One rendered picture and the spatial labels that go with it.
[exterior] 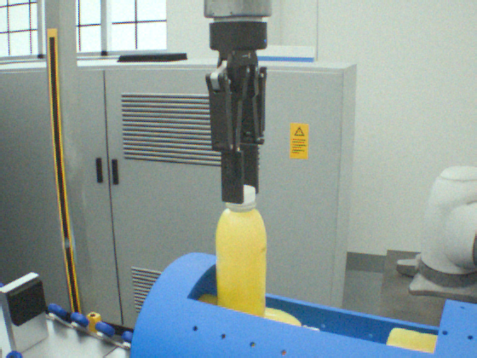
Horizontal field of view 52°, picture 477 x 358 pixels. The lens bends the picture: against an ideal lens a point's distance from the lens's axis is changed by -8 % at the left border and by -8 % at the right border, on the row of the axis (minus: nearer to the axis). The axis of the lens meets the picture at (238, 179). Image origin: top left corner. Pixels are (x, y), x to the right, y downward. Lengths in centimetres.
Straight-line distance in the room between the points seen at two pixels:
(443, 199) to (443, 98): 223
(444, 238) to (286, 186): 115
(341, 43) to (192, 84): 136
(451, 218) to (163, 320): 64
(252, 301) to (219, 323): 7
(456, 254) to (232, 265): 57
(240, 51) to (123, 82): 174
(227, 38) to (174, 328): 39
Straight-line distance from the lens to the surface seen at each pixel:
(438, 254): 116
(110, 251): 265
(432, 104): 332
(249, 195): 70
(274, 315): 82
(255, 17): 66
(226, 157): 67
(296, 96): 209
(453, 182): 112
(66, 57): 133
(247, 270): 72
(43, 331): 121
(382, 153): 338
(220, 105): 63
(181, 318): 72
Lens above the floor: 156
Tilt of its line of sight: 16 degrees down
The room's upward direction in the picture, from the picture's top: straight up
